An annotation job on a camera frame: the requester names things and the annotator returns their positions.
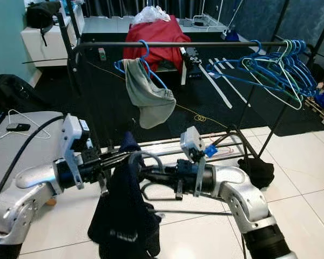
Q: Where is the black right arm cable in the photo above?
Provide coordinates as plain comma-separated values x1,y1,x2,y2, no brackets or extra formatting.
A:
205,129,252,259

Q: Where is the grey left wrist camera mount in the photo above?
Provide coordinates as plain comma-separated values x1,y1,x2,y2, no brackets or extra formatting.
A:
62,114,91,189

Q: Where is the white plastic bag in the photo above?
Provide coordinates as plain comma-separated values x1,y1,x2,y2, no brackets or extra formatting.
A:
132,5,171,25

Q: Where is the white low platform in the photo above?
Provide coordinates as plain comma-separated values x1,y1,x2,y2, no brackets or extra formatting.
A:
82,16,225,34

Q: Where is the white shelf unit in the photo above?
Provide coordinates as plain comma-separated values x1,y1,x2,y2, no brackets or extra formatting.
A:
21,13,76,68

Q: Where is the red cloth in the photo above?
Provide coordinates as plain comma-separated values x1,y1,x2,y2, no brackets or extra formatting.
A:
123,15,191,73

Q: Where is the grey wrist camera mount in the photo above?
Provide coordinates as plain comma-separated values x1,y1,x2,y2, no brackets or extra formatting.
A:
180,127,211,197
62,114,91,189

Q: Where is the silver metal hanger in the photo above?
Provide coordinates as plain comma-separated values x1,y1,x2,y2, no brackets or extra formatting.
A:
128,150,233,217

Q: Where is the pink hanger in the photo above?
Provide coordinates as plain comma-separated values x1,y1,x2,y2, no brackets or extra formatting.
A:
208,145,234,158

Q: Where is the grey beige garment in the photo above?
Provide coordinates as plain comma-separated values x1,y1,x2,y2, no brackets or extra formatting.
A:
123,58,176,129

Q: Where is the wooden pallet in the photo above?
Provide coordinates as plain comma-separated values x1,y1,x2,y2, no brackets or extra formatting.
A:
310,100,324,117

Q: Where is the black backpack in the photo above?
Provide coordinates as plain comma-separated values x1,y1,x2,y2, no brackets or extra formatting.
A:
0,74,41,114

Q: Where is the navy printed shirt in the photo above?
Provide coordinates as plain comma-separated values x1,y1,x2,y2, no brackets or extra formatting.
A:
87,132,163,259

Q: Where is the black handbag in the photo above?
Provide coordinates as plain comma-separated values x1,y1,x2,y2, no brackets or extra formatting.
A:
26,1,61,30

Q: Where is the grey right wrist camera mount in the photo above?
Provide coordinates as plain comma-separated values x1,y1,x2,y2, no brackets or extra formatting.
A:
180,127,211,197

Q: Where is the thin black rod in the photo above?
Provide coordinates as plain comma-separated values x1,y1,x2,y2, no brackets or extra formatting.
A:
23,58,76,64

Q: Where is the dark curtain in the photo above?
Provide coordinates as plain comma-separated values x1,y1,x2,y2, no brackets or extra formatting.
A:
81,0,238,19

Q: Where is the black phone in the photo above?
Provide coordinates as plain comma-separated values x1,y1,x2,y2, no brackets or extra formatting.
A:
6,124,31,132

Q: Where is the white wire hanger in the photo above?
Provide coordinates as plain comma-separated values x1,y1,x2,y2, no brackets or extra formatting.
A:
0,110,49,140

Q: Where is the blue mop head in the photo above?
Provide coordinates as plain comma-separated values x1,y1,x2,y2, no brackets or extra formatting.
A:
221,30,238,42

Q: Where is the white floor slat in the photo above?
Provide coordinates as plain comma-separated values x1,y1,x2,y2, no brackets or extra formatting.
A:
208,58,252,106
197,64,233,108

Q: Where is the grey ottoman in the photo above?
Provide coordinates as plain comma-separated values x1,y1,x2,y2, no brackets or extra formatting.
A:
0,111,71,208

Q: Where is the blue plastic hanger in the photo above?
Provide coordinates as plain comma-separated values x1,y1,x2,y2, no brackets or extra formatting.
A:
205,39,292,98
256,39,319,100
113,39,171,90

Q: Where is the black clothes rack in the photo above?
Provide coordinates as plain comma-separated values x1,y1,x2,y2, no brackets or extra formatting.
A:
62,0,324,162

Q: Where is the black metal device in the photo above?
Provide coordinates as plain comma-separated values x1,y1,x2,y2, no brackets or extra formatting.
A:
181,47,200,79

